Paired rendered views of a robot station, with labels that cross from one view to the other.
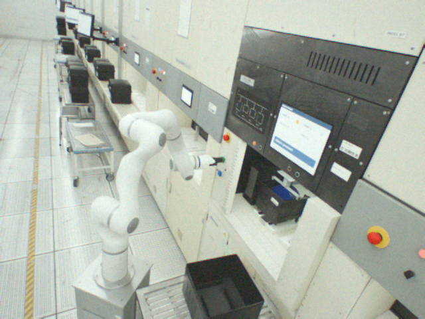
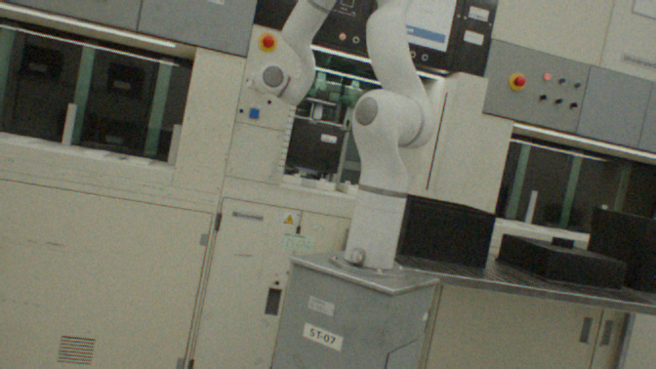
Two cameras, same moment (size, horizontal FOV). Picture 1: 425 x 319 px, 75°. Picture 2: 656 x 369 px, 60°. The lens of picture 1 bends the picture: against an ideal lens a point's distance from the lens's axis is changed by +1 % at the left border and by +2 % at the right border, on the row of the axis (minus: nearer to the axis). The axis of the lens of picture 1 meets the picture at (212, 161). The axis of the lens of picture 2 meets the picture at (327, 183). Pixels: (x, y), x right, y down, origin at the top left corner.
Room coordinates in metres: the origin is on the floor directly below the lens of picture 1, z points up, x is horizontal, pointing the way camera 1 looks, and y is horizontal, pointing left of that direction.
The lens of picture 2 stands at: (0.65, 1.73, 1.01)
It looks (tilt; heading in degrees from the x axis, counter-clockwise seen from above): 3 degrees down; 288
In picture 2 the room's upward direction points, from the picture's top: 11 degrees clockwise
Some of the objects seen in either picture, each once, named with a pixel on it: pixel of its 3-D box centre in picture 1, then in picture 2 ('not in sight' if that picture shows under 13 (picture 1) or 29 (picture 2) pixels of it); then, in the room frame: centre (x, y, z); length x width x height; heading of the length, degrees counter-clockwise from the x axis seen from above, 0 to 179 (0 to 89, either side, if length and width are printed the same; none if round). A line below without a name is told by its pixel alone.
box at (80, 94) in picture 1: (79, 92); not in sight; (4.27, 2.31, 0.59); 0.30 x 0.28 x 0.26; 32
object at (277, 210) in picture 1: (281, 197); (311, 139); (1.48, -0.46, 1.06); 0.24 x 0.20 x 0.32; 33
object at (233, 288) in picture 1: (220, 294); (434, 227); (0.87, -0.14, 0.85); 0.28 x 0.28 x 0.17; 27
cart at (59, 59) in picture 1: (69, 77); not in sight; (5.72, 3.29, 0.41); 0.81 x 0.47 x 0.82; 33
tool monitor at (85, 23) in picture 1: (99, 30); not in sight; (3.91, 1.79, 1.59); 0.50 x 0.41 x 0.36; 122
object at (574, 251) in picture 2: not in sight; (559, 257); (0.47, -0.32, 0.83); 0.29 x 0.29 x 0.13; 34
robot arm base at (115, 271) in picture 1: (115, 259); (374, 230); (0.95, 0.38, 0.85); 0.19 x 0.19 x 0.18
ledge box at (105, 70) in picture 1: (104, 70); not in sight; (4.58, 2.02, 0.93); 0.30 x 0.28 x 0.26; 35
